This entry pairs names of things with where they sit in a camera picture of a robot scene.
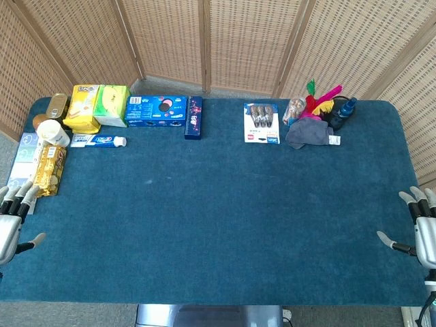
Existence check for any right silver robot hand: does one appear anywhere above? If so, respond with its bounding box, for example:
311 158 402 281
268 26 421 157
376 185 436 268

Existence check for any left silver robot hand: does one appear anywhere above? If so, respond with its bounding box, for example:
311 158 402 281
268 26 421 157
0 181 47 266

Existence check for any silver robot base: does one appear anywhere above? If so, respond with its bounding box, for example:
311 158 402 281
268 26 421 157
135 304 285 327

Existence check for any white wet wipes pack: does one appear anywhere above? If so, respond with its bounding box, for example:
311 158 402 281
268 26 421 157
5 131 44 216

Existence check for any gold snack package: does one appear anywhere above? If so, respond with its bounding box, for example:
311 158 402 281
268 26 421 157
32 145 67 198

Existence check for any white paper cup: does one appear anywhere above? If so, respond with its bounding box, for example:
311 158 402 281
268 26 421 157
36 119 71 148

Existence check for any brown round lid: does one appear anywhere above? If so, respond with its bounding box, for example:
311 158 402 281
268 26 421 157
32 114 50 131

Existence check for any white blue toothpaste tube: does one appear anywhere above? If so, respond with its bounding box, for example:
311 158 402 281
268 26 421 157
70 134 127 149

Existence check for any gold tin can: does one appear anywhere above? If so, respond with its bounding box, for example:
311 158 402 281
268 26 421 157
45 93 69 121

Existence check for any yellow biscuit package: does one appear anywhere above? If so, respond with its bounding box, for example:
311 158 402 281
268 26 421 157
62 84 102 134

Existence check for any blue black spray bottle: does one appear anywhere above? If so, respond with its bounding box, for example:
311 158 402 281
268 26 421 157
327 96 358 131

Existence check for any grey cloth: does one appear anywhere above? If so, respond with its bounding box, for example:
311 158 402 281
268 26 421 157
285 118 342 150

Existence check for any green tissue pack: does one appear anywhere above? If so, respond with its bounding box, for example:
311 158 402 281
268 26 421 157
93 84 131 128

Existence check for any colourful feather shuttlecock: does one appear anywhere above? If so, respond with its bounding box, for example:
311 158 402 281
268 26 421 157
299 79 343 121

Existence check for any clear plastic jar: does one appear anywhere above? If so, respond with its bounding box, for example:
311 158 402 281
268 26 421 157
281 97 307 127

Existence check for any blue Oreo cookie box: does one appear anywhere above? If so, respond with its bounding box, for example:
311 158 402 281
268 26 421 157
125 95 189 128

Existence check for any pen blister pack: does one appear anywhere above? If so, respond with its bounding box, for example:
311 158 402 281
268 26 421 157
243 102 281 145

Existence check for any blue table mat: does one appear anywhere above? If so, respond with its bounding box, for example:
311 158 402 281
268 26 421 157
0 95 429 307

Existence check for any dark blue slim box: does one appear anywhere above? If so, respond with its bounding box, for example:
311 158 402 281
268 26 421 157
184 96 203 140

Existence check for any wicker folding screen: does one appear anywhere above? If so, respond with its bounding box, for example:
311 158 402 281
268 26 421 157
0 0 436 187

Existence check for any black cable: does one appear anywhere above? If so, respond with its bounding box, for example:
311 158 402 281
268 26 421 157
413 292 436 327

